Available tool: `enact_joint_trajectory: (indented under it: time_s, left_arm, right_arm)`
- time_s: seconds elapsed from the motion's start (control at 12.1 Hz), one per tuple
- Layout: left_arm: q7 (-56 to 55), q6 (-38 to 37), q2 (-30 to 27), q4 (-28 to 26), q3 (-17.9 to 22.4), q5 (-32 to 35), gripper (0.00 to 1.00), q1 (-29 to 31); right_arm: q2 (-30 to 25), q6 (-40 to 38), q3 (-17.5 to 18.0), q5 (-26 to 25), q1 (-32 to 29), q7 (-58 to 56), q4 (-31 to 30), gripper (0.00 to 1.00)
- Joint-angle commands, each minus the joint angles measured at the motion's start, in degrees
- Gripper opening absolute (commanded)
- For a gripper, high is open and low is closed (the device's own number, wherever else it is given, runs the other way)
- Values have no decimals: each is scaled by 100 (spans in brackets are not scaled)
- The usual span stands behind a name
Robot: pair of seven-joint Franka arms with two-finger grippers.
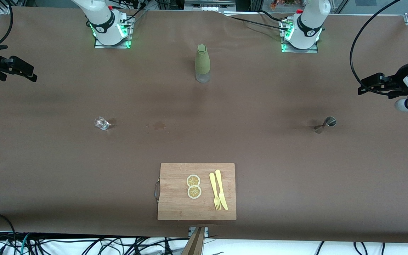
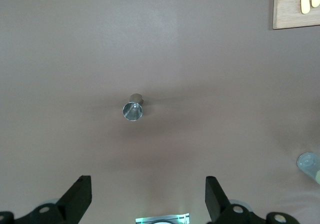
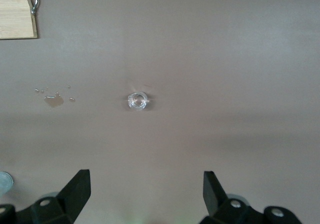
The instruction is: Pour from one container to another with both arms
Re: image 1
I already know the steel jigger measuring cup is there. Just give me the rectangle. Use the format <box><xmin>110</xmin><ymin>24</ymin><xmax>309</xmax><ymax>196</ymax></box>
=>
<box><xmin>314</xmin><ymin>116</ymin><xmax>336</xmax><ymax>134</ymax></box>

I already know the clear glass cup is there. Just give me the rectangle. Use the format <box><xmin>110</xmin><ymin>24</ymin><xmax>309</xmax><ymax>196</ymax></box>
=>
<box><xmin>94</xmin><ymin>116</ymin><xmax>110</xmax><ymax>131</ymax></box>

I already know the green sleeved glass bottle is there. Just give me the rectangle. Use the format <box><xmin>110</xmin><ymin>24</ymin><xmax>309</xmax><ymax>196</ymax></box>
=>
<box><xmin>195</xmin><ymin>44</ymin><xmax>211</xmax><ymax>83</ymax></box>

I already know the grey power strip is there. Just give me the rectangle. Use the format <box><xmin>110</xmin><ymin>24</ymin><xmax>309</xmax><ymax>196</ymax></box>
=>
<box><xmin>184</xmin><ymin>0</ymin><xmax>236</xmax><ymax>12</ymax></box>

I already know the yellow plastic knife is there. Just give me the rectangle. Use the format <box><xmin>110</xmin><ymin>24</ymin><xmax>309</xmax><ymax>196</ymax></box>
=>
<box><xmin>215</xmin><ymin>169</ymin><xmax>228</xmax><ymax>211</ymax></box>

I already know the yellow plastic fork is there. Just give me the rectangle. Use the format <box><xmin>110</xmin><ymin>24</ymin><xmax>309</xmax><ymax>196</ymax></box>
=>
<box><xmin>209</xmin><ymin>172</ymin><xmax>222</xmax><ymax>211</ymax></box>

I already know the wooden cutting board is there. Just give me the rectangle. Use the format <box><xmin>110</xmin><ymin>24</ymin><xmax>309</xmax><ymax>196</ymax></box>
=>
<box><xmin>154</xmin><ymin>163</ymin><xmax>237</xmax><ymax>221</ymax></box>

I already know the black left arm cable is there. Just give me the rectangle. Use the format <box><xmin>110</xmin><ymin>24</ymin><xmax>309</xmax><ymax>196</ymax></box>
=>
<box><xmin>349</xmin><ymin>0</ymin><xmax>403</xmax><ymax>97</ymax></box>

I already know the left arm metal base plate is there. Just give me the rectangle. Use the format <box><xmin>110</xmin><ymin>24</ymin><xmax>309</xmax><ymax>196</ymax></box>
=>
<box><xmin>281</xmin><ymin>19</ymin><xmax>318</xmax><ymax>53</ymax></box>

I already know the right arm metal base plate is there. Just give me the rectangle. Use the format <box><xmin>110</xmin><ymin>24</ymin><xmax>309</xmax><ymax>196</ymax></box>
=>
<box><xmin>94</xmin><ymin>14</ymin><xmax>132</xmax><ymax>49</ymax></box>

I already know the black cable on table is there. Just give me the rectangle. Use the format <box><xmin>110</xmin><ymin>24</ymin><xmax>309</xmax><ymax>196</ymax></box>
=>
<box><xmin>222</xmin><ymin>10</ymin><xmax>289</xmax><ymax>32</ymax></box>

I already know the wooden camera post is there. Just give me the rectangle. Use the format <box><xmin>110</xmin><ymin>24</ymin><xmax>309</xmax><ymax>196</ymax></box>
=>
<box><xmin>181</xmin><ymin>227</ymin><xmax>206</xmax><ymax>255</ymax></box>

